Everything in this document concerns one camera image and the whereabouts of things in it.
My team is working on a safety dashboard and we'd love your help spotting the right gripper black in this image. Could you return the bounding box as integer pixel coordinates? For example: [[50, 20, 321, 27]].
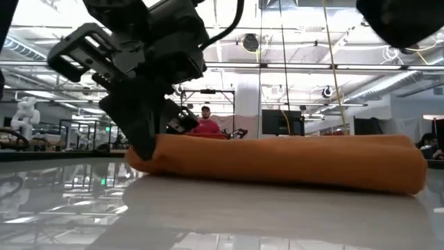
[[356, 0, 444, 49]]

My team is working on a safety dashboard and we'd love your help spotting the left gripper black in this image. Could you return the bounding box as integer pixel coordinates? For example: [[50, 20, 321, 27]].
[[47, 0, 209, 161]]

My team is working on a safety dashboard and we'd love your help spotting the orange cloth towel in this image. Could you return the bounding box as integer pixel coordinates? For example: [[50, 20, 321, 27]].
[[124, 133, 428, 195]]

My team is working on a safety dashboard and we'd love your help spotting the person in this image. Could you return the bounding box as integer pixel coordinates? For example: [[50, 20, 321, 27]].
[[416, 132, 444, 160], [190, 106, 222, 135]]

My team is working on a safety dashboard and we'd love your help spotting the black metal rack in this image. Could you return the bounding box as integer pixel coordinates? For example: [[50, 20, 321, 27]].
[[58, 119, 112, 152]]

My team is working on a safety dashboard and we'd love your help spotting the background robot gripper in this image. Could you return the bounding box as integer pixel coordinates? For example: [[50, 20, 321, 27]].
[[221, 128, 249, 140]]

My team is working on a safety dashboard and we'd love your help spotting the black background monitor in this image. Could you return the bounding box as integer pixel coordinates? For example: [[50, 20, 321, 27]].
[[262, 109, 305, 136]]

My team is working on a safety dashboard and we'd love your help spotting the white humanoid robot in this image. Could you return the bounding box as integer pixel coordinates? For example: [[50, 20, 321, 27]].
[[10, 96, 42, 140]]

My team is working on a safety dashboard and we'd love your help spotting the yellow hanging cable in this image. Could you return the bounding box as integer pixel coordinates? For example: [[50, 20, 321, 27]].
[[322, 0, 350, 135]]

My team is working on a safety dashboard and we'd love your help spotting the black overhead camera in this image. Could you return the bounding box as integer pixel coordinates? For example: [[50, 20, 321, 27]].
[[241, 33, 260, 53]]

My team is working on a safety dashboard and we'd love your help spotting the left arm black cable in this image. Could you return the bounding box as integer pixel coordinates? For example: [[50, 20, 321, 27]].
[[199, 0, 246, 51]]

